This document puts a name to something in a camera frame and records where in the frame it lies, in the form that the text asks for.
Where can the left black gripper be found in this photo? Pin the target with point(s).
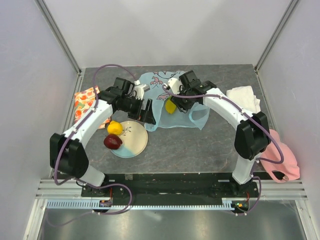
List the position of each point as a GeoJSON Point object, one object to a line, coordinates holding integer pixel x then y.
{"type": "Point", "coordinates": [146, 116]}

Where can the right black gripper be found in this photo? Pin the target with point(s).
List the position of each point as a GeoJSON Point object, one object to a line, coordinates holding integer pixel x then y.
{"type": "Point", "coordinates": [182, 107]}

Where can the yellow fake mango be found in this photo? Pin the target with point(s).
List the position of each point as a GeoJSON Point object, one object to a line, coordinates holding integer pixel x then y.
{"type": "Point", "coordinates": [170, 107]}

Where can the light blue plastic bag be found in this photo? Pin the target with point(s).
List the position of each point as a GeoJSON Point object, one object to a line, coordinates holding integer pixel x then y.
{"type": "Point", "coordinates": [196, 117]}

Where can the yellow fake lemon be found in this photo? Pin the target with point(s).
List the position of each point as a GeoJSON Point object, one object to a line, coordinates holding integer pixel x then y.
{"type": "Point", "coordinates": [115, 128]}

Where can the red fake apple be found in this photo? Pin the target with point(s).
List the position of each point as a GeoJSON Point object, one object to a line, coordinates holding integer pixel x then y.
{"type": "Point", "coordinates": [112, 142]}

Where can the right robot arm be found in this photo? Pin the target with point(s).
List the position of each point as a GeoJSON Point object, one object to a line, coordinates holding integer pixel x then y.
{"type": "Point", "coordinates": [251, 129]}

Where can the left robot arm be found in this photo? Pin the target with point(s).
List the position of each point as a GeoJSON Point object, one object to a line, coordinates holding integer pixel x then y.
{"type": "Point", "coordinates": [67, 150]}

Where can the cream and blue plate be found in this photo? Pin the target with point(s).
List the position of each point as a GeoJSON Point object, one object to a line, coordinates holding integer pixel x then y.
{"type": "Point", "coordinates": [134, 139]}

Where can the white folded cloth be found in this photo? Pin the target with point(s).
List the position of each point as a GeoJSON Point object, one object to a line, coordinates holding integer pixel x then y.
{"type": "Point", "coordinates": [245, 97]}

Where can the floral orange napkin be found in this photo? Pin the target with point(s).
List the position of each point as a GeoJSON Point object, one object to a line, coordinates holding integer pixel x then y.
{"type": "Point", "coordinates": [82, 102]}

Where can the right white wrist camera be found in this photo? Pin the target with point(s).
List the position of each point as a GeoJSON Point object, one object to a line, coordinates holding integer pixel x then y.
{"type": "Point", "coordinates": [174, 85]}

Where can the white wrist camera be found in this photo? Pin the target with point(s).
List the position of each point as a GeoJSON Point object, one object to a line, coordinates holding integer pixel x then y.
{"type": "Point", "coordinates": [140, 89]}
{"type": "Point", "coordinates": [174, 85]}

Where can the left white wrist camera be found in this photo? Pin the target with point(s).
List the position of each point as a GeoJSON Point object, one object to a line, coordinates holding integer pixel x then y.
{"type": "Point", "coordinates": [140, 89]}

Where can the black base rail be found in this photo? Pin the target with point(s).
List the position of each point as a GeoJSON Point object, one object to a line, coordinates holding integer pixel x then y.
{"type": "Point", "coordinates": [216, 185]}

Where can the slotted cable duct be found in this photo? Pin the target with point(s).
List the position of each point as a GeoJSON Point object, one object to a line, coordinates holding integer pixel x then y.
{"type": "Point", "coordinates": [99, 204]}

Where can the left aluminium frame post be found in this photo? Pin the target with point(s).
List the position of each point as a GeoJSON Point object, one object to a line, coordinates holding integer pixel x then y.
{"type": "Point", "coordinates": [46, 13]}

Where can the aluminium frame post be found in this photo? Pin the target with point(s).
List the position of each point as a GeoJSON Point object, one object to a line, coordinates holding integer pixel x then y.
{"type": "Point", "coordinates": [46, 13]}
{"type": "Point", "coordinates": [276, 33]}

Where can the right aluminium frame post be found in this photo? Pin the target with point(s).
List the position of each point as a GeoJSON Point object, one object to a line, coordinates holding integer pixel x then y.
{"type": "Point", "coordinates": [276, 33]}

